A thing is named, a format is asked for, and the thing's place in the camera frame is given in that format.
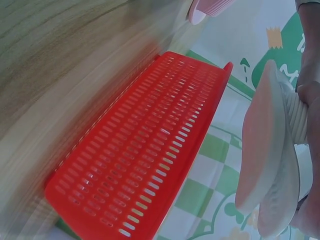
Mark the person's right hand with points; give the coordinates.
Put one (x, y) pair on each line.
(314, 75)

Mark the pink ribbed object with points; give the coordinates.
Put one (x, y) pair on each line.
(207, 7)

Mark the red slotted plastic basket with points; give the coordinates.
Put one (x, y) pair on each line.
(140, 140)

